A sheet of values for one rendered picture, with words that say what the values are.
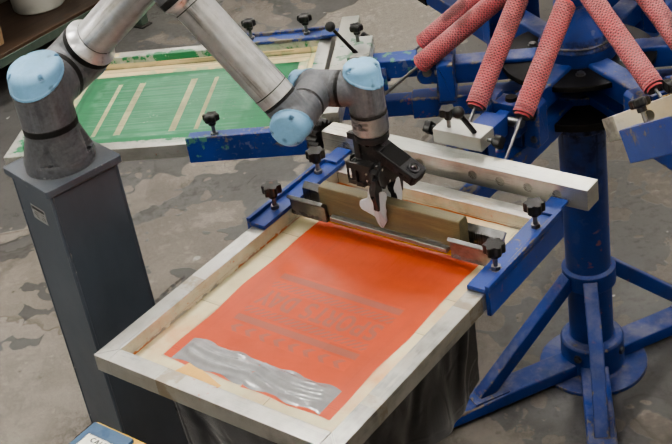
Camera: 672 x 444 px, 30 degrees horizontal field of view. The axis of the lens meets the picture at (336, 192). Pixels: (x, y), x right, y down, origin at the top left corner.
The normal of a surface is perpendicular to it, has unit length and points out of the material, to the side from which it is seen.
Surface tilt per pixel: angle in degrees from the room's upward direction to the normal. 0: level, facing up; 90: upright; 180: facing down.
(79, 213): 90
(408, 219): 90
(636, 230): 0
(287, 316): 0
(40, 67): 7
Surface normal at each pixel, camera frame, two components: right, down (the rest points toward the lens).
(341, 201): -0.58, 0.49
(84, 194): 0.66, 0.30
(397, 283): -0.15, -0.84
